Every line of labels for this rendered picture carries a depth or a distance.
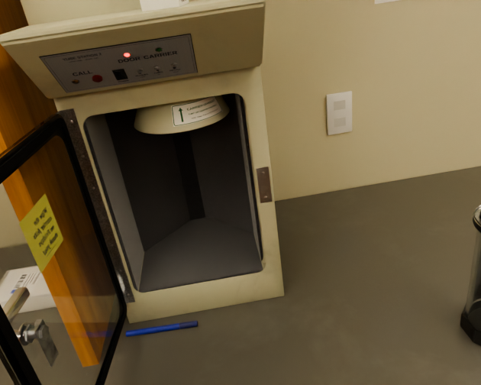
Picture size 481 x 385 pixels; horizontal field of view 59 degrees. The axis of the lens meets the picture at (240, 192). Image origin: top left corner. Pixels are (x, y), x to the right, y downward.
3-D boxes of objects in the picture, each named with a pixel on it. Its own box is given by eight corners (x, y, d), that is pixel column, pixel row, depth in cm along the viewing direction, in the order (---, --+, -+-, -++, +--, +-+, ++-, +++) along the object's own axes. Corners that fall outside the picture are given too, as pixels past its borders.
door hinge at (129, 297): (122, 303, 84) (56, 111, 66) (135, 301, 84) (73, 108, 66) (121, 308, 82) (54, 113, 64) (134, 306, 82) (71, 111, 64)
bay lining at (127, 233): (146, 226, 104) (106, 82, 88) (250, 208, 106) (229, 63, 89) (135, 292, 83) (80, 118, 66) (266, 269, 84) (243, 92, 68)
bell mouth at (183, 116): (139, 111, 86) (132, 83, 83) (225, 97, 87) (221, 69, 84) (128, 140, 70) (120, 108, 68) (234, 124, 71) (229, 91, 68)
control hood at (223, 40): (50, 95, 64) (27, 25, 60) (260, 63, 66) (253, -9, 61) (24, 118, 54) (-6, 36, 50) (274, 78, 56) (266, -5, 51)
